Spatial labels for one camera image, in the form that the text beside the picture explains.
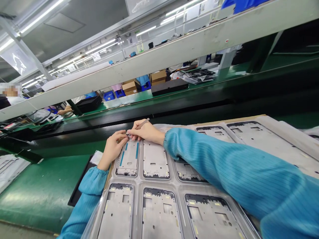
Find person's left hand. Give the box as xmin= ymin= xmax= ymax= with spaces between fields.
xmin=98 ymin=130 xmax=129 ymax=172

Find person's right hand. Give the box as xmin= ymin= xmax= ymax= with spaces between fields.
xmin=128 ymin=119 xmax=166 ymax=147

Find metal tweezers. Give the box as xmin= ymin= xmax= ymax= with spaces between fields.
xmin=127 ymin=118 xmax=151 ymax=137

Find phone frame with blue strips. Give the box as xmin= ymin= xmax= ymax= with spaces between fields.
xmin=115 ymin=139 xmax=141 ymax=178

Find group of bare metal frames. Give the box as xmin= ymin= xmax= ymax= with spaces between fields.
xmin=96 ymin=121 xmax=319 ymax=239

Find green conveyor belt line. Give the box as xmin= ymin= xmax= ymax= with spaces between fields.
xmin=0 ymin=53 xmax=319 ymax=150

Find small clear plastic bag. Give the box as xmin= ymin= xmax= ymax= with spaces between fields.
xmin=89 ymin=150 xmax=103 ymax=165

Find grey plastic moulded tray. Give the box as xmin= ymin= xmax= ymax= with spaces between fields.
xmin=192 ymin=115 xmax=319 ymax=180
xmin=81 ymin=123 xmax=262 ymax=239

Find brown cardboard box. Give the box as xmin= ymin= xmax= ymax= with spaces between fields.
xmin=150 ymin=69 xmax=167 ymax=87
xmin=121 ymin=79 xmax=140 ymax=97

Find stack of black trays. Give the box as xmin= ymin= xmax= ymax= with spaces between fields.
xmin=151 ymin=78 xmax=190 ymax=97
xmin=74 ymin=95 xmax=103 ymax=113

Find flat black tray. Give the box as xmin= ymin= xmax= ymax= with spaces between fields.
xmin=67 ymin=154 xmax=95 ymax=207

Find pile of dark phone frames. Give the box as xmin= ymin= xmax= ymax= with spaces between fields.
xmin=180 ymin=66 xmax=216 ymax=85

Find white overhead shelf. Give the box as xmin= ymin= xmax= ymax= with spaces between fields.
xmin=0 ymin=0 xmax=319 ymax=122

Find pile of clear plastic bags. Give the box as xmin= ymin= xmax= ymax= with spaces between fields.
xmin=0 ymin=154 xmax=32 ymax=195

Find hanging clear plastic bag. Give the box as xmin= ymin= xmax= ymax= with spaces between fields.
xmin=0 ymin=46 xmax=34 ymax=76

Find row of fluorescent ceiling lights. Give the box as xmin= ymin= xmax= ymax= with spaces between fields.
xmin=0 ymin=0 xmax=207 ymax=90

